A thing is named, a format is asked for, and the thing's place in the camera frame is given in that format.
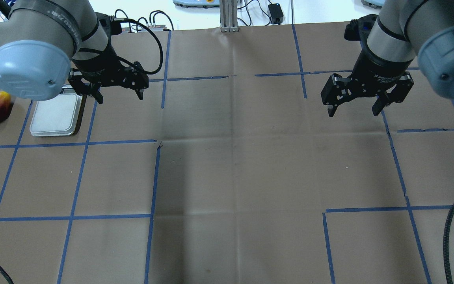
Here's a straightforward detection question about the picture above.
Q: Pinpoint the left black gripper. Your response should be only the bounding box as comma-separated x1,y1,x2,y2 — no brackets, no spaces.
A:
68,47,149,105

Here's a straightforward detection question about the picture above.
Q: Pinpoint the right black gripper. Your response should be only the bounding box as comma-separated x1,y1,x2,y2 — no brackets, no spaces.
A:
321,51,414,117

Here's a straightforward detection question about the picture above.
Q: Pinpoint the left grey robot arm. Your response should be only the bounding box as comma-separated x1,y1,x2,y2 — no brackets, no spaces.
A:
0,0,149,104

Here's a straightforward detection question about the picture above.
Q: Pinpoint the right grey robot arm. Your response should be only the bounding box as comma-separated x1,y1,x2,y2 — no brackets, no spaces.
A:
320,0,454,117

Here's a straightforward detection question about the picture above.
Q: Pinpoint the white kitchen scale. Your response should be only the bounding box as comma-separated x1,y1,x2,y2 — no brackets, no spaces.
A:
29,88,85,137

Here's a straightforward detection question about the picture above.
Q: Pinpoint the black power adapter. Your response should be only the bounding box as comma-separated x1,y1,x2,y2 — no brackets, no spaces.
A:
267,3,284,25

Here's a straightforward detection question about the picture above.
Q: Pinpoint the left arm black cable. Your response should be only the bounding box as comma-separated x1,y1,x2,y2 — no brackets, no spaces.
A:
109,9,175,75

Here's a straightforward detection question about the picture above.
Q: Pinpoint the aluminium profile post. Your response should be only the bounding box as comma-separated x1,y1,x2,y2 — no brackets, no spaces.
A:
219,0,238,33

